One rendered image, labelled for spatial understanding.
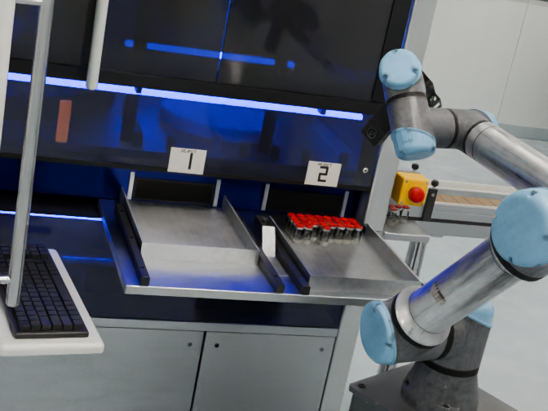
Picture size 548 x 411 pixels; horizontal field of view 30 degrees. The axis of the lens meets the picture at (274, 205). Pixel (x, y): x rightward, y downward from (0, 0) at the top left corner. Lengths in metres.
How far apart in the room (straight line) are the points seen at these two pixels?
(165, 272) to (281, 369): 0.67
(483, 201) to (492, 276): 1.25
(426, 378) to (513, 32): 6.11
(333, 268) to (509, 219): 0.80
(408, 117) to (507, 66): 6.17
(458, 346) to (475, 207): 0.94
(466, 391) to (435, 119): 0.52
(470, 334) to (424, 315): 0.17
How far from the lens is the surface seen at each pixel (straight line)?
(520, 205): 1.57
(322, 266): 2.30
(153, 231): 2.32
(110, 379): 2.61
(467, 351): 1.96
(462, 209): 2.81
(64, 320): 1.99
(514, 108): 8.13
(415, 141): 1.84
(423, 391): 1.99
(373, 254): 2.45
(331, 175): 2.50
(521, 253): 1.56
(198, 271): 2.15
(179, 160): 2.39
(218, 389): 2.68
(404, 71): 1.86
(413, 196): 2.57
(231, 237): 2.36
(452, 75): 7.81
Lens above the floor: 1.73
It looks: 19 degrees down
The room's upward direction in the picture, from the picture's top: 11 degrees clockwise
